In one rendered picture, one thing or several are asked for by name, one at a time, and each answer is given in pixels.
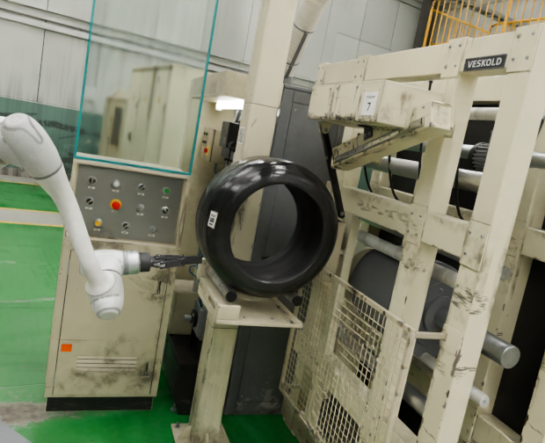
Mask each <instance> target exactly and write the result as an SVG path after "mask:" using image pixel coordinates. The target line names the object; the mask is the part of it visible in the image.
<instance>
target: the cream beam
mask: <svg viewBox="0 0 545 443"><path fill-rule="evenodd" d="M375 91H378V96H377V100H376V104H375V109H374V115H360V114H361V110H362V106H363V101H364V97H365V92H375ZM442 98H443V94H441V93H438V92H435V91H429V90H425V89H421V88H418V87H414V86H410V85H407V84H400V83H397V82H393V81H390V80H387V79H384V80H374V81H364V82H354V83H344V84H326V85H316V86H313V90H312V94H311V99H310V103H309V112H308V117H307V118H308V119H312V120H323V121H328V122H332V123H334V124H337V125H340V126H345V127H353V128H363V129H364V127H358V125H367V126H369V127H372V128H375V127H382V128H394V129H408V126H409V125H410V123H411V115H412V112H413V108H415V107H418V106H420V105H422V104H424V103H426V102H428V101H430V100H432V99H433V100H437V101H440V102H442Z"/></svg>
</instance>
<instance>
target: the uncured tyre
mask: <svg viewBox="0 0 545 443"><path fill-rule="evenodd" d="M269 185H284V186H285V187H286V188H287V189H288V190H289V191H290V192H291V194H292V196H293V198H294V202H295V205H296V213H297V218H296V224H295V228H294V233H293V234H292V236H291V238H290V240H289V241H288V242H287V244H286V245H285V246H284V247H283V248H282V249H281V250H280V251H279V252H277V253H276V254H275V255H273V256H271V257H269V258H266V259H263V260H259V261H245V260H242V259H238V258H235V257H234V255H233V252H232V249H231V244H230V231H231V226H232V222H233V220H234V217H235V215H236V212H237V210H238V209H239V207H240V206H241V205H242V204H243V203H244V202H245V200H246V199H248V198H249V197H250V196H251V195H252V194H253V193H255V192H256V191H258V190H260V189H262V188H264V187H267V186H269ZM211 210H212V211H215V212H216V213H218V215H217V218H216V222H215V225H214V229H213V228H211V227H209V226H208V225H207V224H208V220H209V216H210V213H211ZM195 230H196V236H197V241H198V244H199V247H200V250H201V252H202V254H203V256H204V258H205V259H206V261H207V262H208V263H209V264H210V266H211V267H212V268H213V269H214V271H215V272H216V274H217V275H218V276H219V277H220V278H221V279H222V280H223V281H224V282H225V283H227V284H229V285H230V286H231V287H233V288H234V289H235V290H236V291H238V292H240V293H243V294H247V295H251V296H256V297H262V298H273V297H279V296H283V295H287V294H291V293H293V292H295V291H297V290H299V289H301V288H302V287H305V286H306V285H308V284H309V283H310V281H312V280H313V279H314V278H315V277H316V276H317V275H318V274H319V273H320V272H321V271H322V270H323V268H324V267H325V266H326V264H327V262H328V261H329V259H330V257H331V254H332V252H333V250H334V247H335V244H336V241H337V236H338V213H337V209H336V206H335V203H334V200H333V198H332V196H331V193H330V192H329V190H328V188H327V187H326V185H325V184H324V183H323V181H322V180H321V179H320V178H319V177H318V176H317V175H316V174H315V173H314V172H313V171H311V170H309V169H308V168H306V167H304V166H302V165H300V164H298V163H294V162H291V161H288V160H285V159H281V158H278V157H274V156H251V157H247V158H244V159H241V160H239V161H236V162H234V163H232V164H230V165H229V166H227V167H226V168H224V169H223V170H222V171H220V172H219V173H218V174H217V175H216V176H215V177H214V178H213V179H212V180H211V182H210V183H209V184H208V186H207V188H206V189H205V191H204V192H203V194H202V196H201V198H200V202H199V205H198V208H197V213H196V219H195Z"/></svg>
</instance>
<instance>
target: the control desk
mask: <svg viewBox="0 0 545 443"><path fill-rule="evenodd" d="M191 179H192V177H191V176H189V175H184V174H178V173H172V172H166V171H155V170H150V169H143V168H137V167H132V166H126V165H119V164H114V163H103V162H97V161H91V160H85V159H79V158H74V159H73V165H72V172H71V179H70V182H69V184H70V186H71V189H72V191H73V193H74V195H75V197H76V201H77V204H78V206H79V208H80V211H81V214H82V217H83V219H84V224H85V227H86V229H87V232H88V235H89V238H90V240H91V245H92V248H93V250H94V251H98V250H117V251H138V254H139V253H140V252H149V254H150V256H151V257H154V256H155V255H156V254H161V255H179V250H180V249H179V248H180V245H181V239H182V234H183V228H184V223H185V212H186V207H187V201H188V195H189V190H190V184H191ZM63 227H64V230H63V238H62V251H61V258H60V265H59V272H58V280H57V288H56V295H55V302H54V315H53V322H52V330H51V336H50V339H49V352H48V359H47V372H46V380H45V383H46V386H45V393H44V397H46V398H47V402H46V409H45V411H87V410H151V408H152V402H153V396H156V393H157V388H158V382H159V376H160V371H161V365H162V359H163V354H164V344H165V338H166V332H167V327H168V321H169V315H170V310H171V299H172V294H173V288H174V283H175V277H176V271H177V267H170V268H164V269H160V267H159V268H155V267H150V271H149V272H140V271H139V273H138V274H129V275H121V279H122V283H123V288H124V304H123V308H122V310H121V312H120V314H119V315H118V316H116V317H115V318H114V319H110V320H103V319H100V318H98V317H97V316H96V315H95V314H94V312H93V310H92V308H91V304H90V301H89V297H88V294H87V292H86V290H85V283H86V281H87V279H86V278H85V277H84V276H82V275H81V274H80V273H79V261H78V258H77V256H76V253H75V250H74V248H73V245H72V242H71V241H70V238H69V234H68V231H67V230H66V227H65V225H64V224H63ZM62 344H69V345H72V350H71V352H61V348H62Z"/></svg>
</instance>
